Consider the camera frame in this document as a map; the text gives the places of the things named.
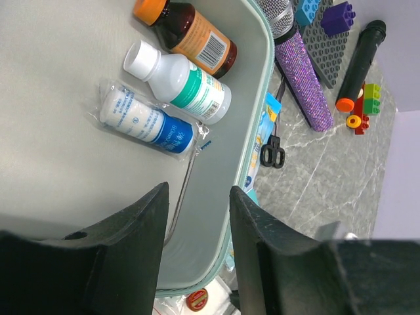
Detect purple glitter microphone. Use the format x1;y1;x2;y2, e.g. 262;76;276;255
257;0;334;132

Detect white gauze packet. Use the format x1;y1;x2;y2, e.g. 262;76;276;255
152;276;241;315

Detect small black scissors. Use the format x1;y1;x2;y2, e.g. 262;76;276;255
260;80;285;169

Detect white green-label bottle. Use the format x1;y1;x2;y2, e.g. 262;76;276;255
123;40;232;125

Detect blue wipes packet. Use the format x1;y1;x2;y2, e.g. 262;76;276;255
243;93;282;198

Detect blue brick stack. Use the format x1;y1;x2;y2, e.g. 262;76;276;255
295;0;321;27

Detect mint green medicine case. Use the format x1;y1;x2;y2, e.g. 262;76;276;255
1;1;274;297

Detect purple building brick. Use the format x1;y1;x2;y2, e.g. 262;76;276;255
320;1;356;37

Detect grey building baseplate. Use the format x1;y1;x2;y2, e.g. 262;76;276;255
293;1;349;89

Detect brown orange-cap medicine bottle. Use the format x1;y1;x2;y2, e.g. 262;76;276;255
133;0;238;79

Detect blue white bandage roll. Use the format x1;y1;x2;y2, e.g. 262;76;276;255
83;79;215;161

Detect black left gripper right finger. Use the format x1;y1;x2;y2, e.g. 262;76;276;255
229;186;419;314

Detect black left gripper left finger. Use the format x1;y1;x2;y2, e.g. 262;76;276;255
1;182;169;314

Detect small red balm tin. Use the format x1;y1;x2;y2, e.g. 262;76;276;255
186;288;209;312

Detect colourful brick toy car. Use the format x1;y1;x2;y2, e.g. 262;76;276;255
346;83;381;135

